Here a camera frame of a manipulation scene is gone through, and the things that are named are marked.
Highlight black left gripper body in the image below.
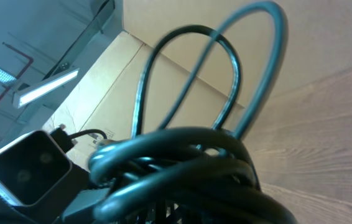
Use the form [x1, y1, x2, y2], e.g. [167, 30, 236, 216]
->
[0, 164, 109, 224]

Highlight black usb cables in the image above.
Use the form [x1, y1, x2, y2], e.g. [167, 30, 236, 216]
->
[87, 0, 298, 224]

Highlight cardboard back wall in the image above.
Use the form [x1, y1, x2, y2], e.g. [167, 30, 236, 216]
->
[40, 0, 352, 172]

